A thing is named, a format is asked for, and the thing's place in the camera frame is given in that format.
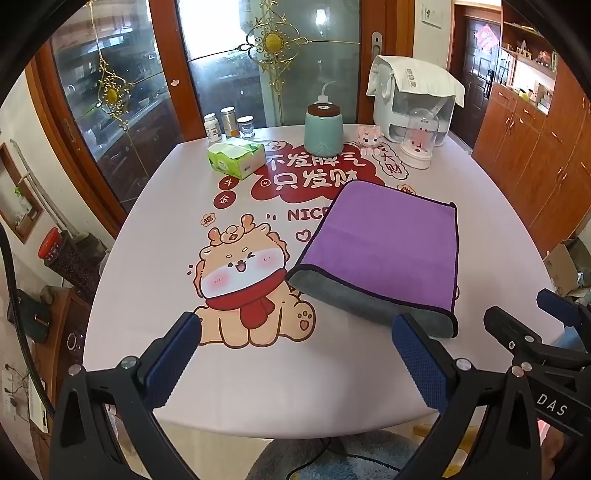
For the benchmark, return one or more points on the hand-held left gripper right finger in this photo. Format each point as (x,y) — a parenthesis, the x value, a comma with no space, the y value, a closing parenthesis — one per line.
(419,364)

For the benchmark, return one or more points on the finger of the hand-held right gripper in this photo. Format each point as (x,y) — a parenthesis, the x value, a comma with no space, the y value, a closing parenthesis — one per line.
(561,307)
(531,334)

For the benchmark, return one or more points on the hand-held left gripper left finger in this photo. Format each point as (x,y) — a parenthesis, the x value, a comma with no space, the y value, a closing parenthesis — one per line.
(171,364)

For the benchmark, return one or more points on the light blue towel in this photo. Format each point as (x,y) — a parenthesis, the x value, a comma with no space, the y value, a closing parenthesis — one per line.
(575,340)

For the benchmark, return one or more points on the purple grey towel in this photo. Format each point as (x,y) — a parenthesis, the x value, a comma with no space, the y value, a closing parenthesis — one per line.
(383,249)

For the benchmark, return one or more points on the cardboard box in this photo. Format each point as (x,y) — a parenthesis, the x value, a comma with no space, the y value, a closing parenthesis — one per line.
(561,272)

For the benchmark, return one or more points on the wooden side cabinet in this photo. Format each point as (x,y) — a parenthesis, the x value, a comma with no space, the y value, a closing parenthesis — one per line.
(64,341)

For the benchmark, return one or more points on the blue fluffy rug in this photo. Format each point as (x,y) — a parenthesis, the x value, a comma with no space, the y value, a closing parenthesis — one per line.
(295,457)

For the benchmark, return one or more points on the red lidded container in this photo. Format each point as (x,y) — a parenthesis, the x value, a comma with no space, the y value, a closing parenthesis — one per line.
(50,245)

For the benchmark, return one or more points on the green tissue box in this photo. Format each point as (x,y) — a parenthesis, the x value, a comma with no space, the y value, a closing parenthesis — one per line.
(235,158)

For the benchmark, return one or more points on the glass dome figurine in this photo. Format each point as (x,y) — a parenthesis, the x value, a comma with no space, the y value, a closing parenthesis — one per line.
(419,138)

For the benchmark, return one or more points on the pink plush toy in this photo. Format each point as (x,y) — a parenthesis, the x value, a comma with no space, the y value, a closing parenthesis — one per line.
(369,138)

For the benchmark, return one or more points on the dark brown entry door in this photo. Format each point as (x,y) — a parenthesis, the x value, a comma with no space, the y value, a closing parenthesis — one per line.
(478,87)

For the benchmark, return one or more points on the white pill bottle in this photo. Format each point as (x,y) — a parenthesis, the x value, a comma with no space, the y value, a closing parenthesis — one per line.
(213,128)

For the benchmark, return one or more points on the white countertop appliance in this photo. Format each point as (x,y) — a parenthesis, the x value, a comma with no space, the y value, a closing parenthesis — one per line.
(406,117)

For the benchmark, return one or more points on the gold lidded jar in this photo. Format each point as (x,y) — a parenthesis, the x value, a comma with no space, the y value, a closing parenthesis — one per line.
(229,122)

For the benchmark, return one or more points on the small glass jar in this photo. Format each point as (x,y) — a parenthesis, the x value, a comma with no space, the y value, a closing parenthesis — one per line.
(246,127)

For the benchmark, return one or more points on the teal ceramic jar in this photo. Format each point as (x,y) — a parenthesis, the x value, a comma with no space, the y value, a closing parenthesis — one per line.
(323,131)

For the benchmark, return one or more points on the white cloth cover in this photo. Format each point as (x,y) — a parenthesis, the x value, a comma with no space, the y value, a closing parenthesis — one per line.
(415,76)

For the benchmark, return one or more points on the glass sliding door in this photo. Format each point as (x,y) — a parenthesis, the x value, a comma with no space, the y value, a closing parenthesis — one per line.
(120,92)
(286,60)

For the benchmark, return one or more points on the wooden wall cabinet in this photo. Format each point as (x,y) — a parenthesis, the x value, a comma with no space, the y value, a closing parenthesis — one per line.
(540,138)

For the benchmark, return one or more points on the white wall switch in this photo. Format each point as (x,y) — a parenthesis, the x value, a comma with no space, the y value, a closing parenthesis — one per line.
(434,11)

